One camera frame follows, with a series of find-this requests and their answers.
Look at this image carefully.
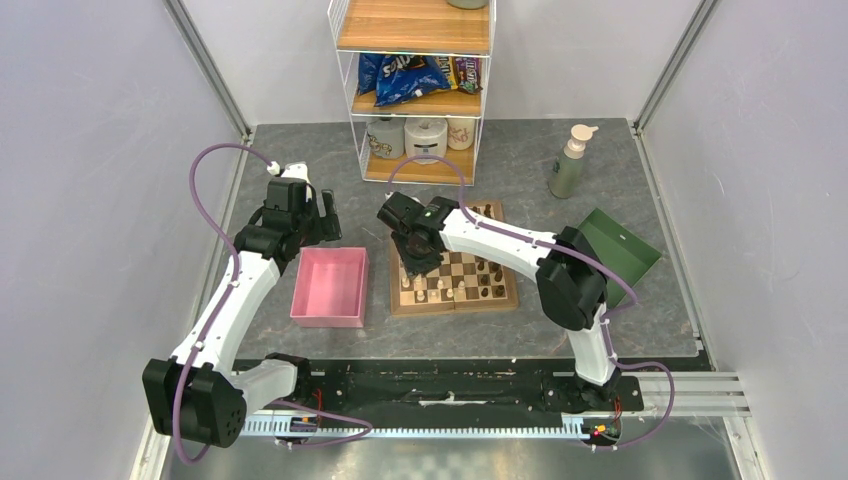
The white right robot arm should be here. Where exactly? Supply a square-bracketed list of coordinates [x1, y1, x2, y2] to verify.
[377, 192, 621, 409]

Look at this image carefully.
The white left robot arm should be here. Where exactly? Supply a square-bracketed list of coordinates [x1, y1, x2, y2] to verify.
[142, 162, 341, 448]

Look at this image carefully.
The wooden chess board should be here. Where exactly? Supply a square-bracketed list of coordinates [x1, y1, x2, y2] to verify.
[389, 242, 520, 316]

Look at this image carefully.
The pink plastic bin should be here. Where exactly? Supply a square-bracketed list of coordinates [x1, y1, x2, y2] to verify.
[290, 247, 369, 328]

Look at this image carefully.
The white patterned mug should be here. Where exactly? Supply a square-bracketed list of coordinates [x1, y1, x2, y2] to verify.
[366, 117, 405, 159]

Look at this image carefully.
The white toilet paper roll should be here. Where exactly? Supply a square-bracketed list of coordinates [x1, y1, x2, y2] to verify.
[404, 117, 448, 157]

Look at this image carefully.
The pink printed cup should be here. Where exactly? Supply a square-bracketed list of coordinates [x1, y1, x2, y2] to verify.
[447, 117, 477, 151]

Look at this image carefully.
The green soap pump bottle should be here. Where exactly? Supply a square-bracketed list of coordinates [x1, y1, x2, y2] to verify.
[548, 124, 599, 199]

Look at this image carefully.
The blue chips bag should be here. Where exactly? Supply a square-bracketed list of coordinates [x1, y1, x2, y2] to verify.
[356, 53, 451, 107]

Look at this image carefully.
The dark candy bag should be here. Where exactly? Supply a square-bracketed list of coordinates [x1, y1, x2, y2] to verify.
[451, 56, 483, 95]

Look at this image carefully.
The green plastic bin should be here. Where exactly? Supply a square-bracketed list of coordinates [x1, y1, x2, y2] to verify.
[578, 208, 661, 287]

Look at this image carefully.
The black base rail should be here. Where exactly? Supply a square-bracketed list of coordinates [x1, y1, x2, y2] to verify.
[231, 354, 713, 432]

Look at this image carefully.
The white wire wooden shelf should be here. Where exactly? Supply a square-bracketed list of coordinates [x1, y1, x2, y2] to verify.
[327, 0, 497, 184]

